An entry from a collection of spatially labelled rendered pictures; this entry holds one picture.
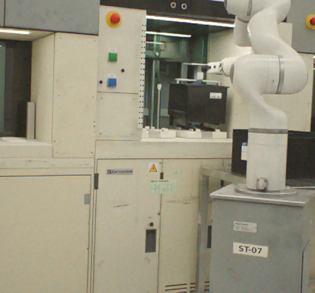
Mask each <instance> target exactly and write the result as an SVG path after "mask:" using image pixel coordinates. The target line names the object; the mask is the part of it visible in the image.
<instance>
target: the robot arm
mask: <svg viewBox="0 0 315 293"><path fill-rule="evenodd" d="M290 2H291V1H290V0H224V4H225V9H226V10H227V11H228V12H229V13H231V14H233V15H236V20H235V22H234V30H233V43H234V44H235V45H237V46H239V47H251V49H250V51H249V53H248V54H245V55H242V56H239V57H230V58H225V59H224V60H223V61H222V62H213V63H208V65H202V67H201V70H202V72H207V73H208V74H218V75H224V76H226V77H229V78H230V80H231V84H232V86H233V87H234V90H235V91H237V93H238V94H239V95H240V97H241V99H242V101H243V102H244V104H245V106H246V108H247V112H248V117H249V129H248V143H247V171H246V185H238V186H235V187H234V190H235V191H236V192H239V193H241V194H245V195H252V196H266V197H288V196H295V195H297V190H295V189H293V188H290V187H289V186H286V187H285V178H286V164H287V137H288V116H287V113H286V112H285V111H283V110H281V109H278V108H276V107H275V106H272V105H270V104H268V103H266V102H265V101H264V100H263V98H262V96H261V95H262V94H285V95H289V94H296V93H299V92H300V91H302V90H303V89H304V88H305V86H306V85H307V80H308V70H307V67H306V64H305V62H304V61H303V59H302V58H301V57H300V56H299V54H298V52H297V51H295V50H293V49H292V48H291V47H290V46H289V45H288V44H287V43H286V42H284V41H283V40H282V39H281V37H280V36H279V30H278V27H277V25H278V24H280V23H281V22H282V21H283V20H284V19H285V18H286V16H287V14H288V13H289V10H290ZM207 69H209V70H207Z"/></svg>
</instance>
